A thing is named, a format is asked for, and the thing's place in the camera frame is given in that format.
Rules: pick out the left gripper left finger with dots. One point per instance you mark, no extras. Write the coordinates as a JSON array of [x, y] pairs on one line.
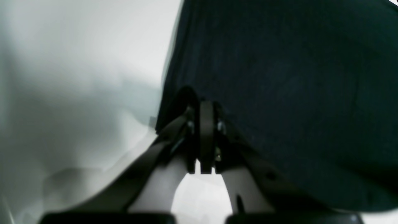
[[150, 182]]

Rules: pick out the black T-shirt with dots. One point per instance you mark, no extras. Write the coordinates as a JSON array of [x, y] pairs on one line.
[[311, 84]]

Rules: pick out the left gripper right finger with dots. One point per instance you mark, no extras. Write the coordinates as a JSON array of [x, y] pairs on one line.
[[253, 184]]

